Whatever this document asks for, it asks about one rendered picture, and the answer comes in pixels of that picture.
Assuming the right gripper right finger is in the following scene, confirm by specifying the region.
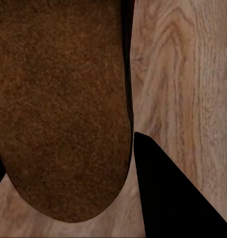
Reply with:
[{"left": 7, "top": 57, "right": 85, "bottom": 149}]
[{"left": 133, "top": 132, "right": 227, "bottom": 238}]

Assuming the sandal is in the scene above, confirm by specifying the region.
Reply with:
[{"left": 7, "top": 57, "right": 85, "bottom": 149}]
[{"left": 0, "top": 0, "right": 135, "bottom": 223}]

